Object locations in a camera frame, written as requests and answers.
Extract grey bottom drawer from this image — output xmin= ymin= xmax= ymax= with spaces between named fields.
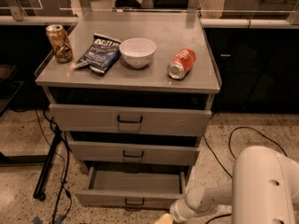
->
xmin=76 ymin=161 xmax=189 ymax=210

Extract grey drawer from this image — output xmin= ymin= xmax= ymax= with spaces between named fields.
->
xmin=76 ymin=161 xmax=189 ymax=210
xmin=49 ymin=87 xmax=213 ymax=137
xmin=69 ymin=132 xmax=199 ymax=166

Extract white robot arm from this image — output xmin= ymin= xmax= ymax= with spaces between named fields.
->
xmin=154 ymin=146 xmax=299 ymax=224

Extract grey middle drawer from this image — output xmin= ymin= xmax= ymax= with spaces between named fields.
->
xmin=69 ymin=132 xmax=199 ymax=166

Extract grey drawer cabinet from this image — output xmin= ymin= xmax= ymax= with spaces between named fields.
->
xmin=35 ymin=10 xmax=222 ymax=176

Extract grey top drawer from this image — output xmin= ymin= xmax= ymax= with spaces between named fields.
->
xmin=49 ymin=87 xmax=213 ymax=137

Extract black stand leg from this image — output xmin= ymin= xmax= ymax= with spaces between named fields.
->
xmin=33 ymin=127 xmax=61 ymax=202

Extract orange soda can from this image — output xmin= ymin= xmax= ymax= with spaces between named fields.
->
xmin=167 ymin=49 xmax=195 ymax=80

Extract white bowl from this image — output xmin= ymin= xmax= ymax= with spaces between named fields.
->
xmin=120 ymin=38 xmax=156 ymax=69

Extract blue chip bag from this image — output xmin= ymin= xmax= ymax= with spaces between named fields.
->
xmin=74 ymin=34 xmax=121 ymax=76

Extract gold soda can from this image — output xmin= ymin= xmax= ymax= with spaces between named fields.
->
xmin=46 ymin=24 xmax=73 ymax=63

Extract black floor cable right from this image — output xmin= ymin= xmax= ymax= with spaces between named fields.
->
xmin=203 ymin=126 xmax=288 ymax=224

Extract black floor cable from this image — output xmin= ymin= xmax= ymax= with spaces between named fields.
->
xmin=35 ymin=109 xmax=73 ymax=224
xmin=203 ymin=126 xmax=288 ymax=224

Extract black floor cable left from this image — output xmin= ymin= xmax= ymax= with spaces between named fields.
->
xmin=35 ymin=109 xmax=73 ymax=224

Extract white counter rail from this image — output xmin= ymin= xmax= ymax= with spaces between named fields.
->
xmin=0 ymin=16 xmax=299 ymax=30

